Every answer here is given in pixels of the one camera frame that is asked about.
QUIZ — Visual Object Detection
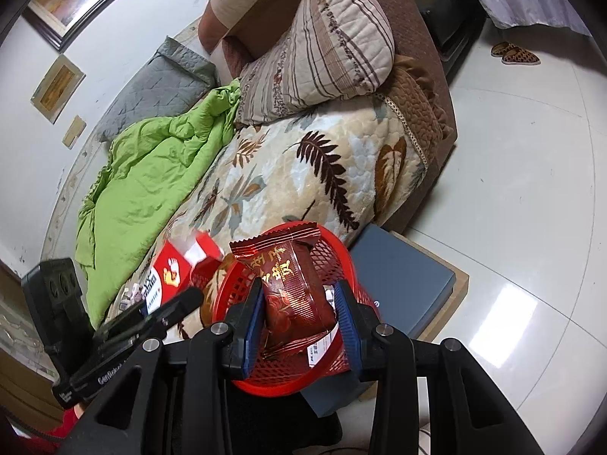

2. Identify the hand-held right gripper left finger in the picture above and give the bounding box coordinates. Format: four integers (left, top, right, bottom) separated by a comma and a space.
69, 277, 267, 455

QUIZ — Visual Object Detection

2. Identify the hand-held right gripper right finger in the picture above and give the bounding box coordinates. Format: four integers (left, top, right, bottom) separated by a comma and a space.
332, 281, 544, 455

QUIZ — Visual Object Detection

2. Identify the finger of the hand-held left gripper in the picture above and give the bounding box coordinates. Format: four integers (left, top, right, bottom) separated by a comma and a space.
145, 287, 204, 328
92, 301, 153, 342

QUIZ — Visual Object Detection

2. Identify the red wet wipe packet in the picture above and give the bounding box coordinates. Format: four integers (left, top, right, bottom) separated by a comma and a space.
147, 230, 226, 316

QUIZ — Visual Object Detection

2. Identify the dark red snack packet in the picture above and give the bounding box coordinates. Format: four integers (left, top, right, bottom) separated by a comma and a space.
229, 220, 338, 356

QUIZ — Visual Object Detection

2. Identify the red plastic mesh basket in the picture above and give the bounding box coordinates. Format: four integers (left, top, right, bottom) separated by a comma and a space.
211, 222, 387, 398

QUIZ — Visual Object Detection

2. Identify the silver pill blister pack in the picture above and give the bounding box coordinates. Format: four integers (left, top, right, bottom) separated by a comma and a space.
116, 282, 148, 309

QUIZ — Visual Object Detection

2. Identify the grey flat box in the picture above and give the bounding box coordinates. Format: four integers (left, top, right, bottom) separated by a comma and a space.
303, 224, 470, 418

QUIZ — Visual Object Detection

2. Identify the green quilt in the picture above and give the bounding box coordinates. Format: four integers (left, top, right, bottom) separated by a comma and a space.
73, 78, 242, 328

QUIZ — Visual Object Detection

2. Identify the red cloth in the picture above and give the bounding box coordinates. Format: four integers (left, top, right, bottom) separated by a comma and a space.
28, 403, 86, 455

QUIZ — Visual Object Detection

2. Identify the leaf printed blanket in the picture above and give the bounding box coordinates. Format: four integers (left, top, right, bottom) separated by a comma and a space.
102, 97, 428, 342

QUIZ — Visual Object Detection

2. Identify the grey quilted pillow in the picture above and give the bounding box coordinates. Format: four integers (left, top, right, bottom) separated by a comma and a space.
92, 35, 219, 143

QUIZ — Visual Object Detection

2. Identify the striped beige pillow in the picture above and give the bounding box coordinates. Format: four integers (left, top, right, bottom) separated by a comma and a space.
234, 0, 396, 126

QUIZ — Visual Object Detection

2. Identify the brown sofa bed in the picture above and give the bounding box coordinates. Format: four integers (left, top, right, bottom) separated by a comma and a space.
197, 0, 458, 233

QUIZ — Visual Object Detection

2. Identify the black low cabinet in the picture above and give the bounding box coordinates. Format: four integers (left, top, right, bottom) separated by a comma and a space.
412, 0, 489, 62

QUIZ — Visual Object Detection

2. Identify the beige wall switch plate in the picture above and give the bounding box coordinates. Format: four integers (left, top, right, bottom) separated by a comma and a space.
63, 115, 87, 150

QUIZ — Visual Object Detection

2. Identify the small wall poster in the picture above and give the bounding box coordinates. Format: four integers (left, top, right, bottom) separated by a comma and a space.
31, 54, 86, 124

